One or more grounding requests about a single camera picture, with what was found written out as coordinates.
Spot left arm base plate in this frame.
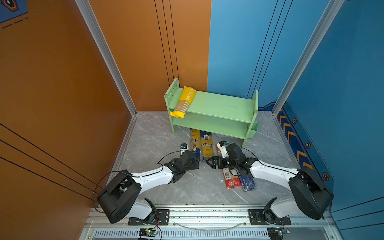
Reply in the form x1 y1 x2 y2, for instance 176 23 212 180
128 209 170 226

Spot yellow blue spaghetti bag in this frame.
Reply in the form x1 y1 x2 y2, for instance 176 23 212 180
191 129 202 161

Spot blue yellow pasta bag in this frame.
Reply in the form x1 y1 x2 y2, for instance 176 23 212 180
200 131 214 161

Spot blue Barilla spaghetti box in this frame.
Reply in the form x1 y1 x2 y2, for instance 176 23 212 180
239 175 256 192

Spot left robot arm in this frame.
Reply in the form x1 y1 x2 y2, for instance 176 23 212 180
97 150 199 225

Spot red spaghetti bag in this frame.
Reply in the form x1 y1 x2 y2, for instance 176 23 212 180
215 144 243 190

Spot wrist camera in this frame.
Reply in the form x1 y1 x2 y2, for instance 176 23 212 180
180 143 188 153
217 141 229 158

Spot green two-tier shelf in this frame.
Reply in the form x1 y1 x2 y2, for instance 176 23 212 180
169 91 259 147

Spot right circuit board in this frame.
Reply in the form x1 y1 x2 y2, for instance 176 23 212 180
267 228 291 240

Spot aluminium front rail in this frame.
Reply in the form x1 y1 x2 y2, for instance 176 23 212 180
80 204 343 240

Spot circuit board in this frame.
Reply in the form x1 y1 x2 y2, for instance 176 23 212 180
267 228 291 240
139 228 160 240

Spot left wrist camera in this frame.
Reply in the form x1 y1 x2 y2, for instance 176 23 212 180
180 143 188 153

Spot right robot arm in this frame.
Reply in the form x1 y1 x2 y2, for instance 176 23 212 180
206 144 334 225

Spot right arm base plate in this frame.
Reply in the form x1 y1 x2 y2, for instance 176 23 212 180
248 209 292 226

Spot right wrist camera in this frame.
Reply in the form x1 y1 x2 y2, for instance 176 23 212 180
217 141 229 158

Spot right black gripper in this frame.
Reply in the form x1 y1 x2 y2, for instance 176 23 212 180
206 155 239 170

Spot left circuit board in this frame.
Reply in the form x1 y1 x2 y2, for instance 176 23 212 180
139 228 160 240

